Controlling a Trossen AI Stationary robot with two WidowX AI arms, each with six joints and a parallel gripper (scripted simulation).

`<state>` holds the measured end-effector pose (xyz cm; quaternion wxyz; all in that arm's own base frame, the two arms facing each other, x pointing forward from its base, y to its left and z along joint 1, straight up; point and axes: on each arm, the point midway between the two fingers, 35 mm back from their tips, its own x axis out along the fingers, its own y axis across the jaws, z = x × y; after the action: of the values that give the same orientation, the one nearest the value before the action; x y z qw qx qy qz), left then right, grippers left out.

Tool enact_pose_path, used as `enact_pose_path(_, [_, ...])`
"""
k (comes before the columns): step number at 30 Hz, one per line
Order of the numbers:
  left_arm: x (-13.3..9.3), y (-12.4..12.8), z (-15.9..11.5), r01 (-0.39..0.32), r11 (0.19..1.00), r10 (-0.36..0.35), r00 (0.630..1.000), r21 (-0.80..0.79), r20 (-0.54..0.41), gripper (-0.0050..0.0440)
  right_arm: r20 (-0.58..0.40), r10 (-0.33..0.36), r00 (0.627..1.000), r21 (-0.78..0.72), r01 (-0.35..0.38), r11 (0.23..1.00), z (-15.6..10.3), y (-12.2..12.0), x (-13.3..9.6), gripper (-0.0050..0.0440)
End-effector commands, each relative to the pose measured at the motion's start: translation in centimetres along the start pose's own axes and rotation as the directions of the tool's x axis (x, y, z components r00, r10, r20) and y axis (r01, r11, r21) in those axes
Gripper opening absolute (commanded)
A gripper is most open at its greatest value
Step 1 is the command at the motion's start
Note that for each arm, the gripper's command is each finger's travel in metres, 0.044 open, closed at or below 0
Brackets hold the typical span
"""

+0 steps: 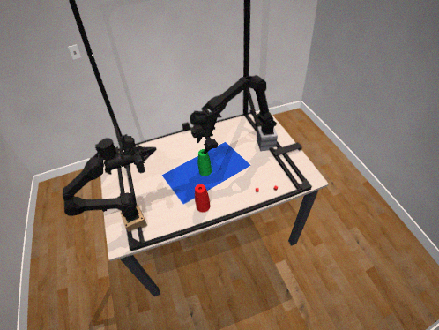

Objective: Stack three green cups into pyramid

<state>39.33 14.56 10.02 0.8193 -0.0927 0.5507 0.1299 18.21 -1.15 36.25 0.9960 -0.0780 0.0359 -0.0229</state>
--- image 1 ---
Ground blue flat mat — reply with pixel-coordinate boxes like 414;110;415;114
162;142;250;204

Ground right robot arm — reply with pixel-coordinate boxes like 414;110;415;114
63;134;139;222

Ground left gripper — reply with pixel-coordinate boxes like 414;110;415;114
197;124;218;154

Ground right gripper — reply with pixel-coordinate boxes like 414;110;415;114
117;138;157;173

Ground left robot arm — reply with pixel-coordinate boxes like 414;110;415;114
190;75;277;139

